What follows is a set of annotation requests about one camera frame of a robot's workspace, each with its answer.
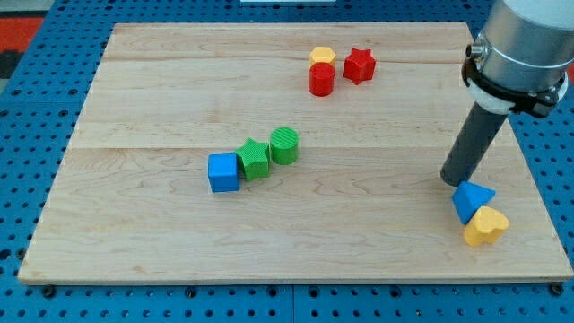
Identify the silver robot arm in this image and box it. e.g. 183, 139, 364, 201
462, 0, 573, 118

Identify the light wooden board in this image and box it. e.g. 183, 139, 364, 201
19, 22, 573, 285

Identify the green cylinder block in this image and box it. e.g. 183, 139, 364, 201
270, 127, 299, 165

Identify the green star block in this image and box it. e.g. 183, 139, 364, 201
235, 138, 270, 181

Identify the blue cube block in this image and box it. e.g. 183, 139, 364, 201
208, 153, 239, 193

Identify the red cylinder block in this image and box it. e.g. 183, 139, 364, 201
309, 62, 335, 97

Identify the yellow hexagon block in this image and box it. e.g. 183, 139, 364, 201
309, 47, 336, 66

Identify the red star block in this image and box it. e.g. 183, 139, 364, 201
343, 48, 377, 85

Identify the blue triangle block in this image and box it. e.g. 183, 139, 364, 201
452, 181, 496, 224

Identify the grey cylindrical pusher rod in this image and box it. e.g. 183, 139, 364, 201
440, 102, 507, 187

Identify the yellow heart block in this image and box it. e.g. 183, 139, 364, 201
463, 206, 510, 247

